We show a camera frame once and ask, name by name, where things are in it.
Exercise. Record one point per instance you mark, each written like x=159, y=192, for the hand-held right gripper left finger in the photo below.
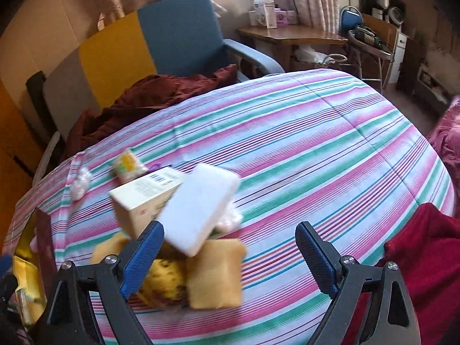
x=142, y=255

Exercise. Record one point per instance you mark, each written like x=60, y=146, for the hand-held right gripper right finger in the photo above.
x=316, y=258

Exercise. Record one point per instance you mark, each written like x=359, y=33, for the yellow sponge toy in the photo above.
x=165, y=280

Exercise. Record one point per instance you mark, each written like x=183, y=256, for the yellow rectangular sponge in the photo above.
x=215, y=273
x=107, y=249

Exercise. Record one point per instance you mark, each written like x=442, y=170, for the cream carton box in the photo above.
x=140, y=201

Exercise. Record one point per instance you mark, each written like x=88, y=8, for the white foam block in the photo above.
x=199, y=208

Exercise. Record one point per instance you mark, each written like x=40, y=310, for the yellow green snack packet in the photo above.
x=127, y=167

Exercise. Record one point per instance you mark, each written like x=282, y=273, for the purple snack packet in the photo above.
x=156, y=167

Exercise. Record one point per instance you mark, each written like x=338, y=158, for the small white plastic wad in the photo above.
x=81, y=183

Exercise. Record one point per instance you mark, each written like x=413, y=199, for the white plastic bag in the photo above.
x=230, y=219

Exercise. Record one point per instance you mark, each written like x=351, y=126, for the dark red gift box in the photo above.
x=45, y=244

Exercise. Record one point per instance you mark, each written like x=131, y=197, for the striped bedspread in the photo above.
x=287, y=151

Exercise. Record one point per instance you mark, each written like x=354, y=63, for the red cloth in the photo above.
x=431, y=251

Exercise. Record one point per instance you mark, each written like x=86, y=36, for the maroon blanket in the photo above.
x=143, y=93

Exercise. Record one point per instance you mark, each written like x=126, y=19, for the orange wooden cabinet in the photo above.
x=16, y=143

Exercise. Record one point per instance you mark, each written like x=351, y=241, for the pink blanket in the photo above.
x=447, y=133

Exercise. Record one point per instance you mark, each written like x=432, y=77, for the multicolour sofa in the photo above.
x=107, y=64

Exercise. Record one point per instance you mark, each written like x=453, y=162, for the clear plastic bag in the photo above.
x=309, y=54

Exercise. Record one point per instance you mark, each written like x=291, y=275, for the white cabinet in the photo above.
x=397, y=57

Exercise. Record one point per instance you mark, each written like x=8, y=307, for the dark cabinet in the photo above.
x=435, y=75

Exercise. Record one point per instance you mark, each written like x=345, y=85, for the blue armchair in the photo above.
x=179, y=32

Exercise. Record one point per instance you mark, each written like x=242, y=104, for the wooden table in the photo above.
x=287, y=34

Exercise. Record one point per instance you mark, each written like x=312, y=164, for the black bag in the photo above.
x=368, y=36

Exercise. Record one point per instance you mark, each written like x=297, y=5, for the metal stand with radio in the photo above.
x=382, y=34

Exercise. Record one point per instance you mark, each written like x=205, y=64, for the blue chair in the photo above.
x=350, y=19

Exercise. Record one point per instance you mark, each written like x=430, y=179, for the tall white box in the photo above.
x=271, y=16

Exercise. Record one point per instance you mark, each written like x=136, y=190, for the small white box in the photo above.
x=256, y=18

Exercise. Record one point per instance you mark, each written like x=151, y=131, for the white fan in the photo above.
x=397, y=14

